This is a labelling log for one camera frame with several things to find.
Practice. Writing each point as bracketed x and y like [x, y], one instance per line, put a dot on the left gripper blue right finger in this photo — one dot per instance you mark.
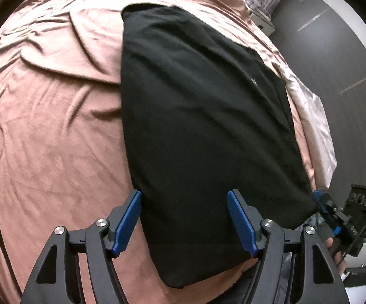
[246, 220]

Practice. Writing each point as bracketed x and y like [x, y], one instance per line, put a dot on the cream folded garment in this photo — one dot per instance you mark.
[312, 130]

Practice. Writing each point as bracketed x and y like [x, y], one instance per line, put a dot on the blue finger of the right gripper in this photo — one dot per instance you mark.
[317, 198]

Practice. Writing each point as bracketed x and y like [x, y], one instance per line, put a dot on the black button-up shirt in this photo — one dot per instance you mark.
[203, 115]

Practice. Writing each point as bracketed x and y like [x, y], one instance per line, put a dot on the person's right hand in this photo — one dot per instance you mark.
[332, 244]

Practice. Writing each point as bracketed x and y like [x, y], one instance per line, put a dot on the white bedside cabinet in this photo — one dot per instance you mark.
[260, 13]

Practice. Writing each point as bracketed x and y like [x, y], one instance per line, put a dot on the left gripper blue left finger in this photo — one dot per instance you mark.
[123, 221]

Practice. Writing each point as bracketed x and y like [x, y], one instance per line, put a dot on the brown bed sheet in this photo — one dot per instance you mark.
[62, 154]

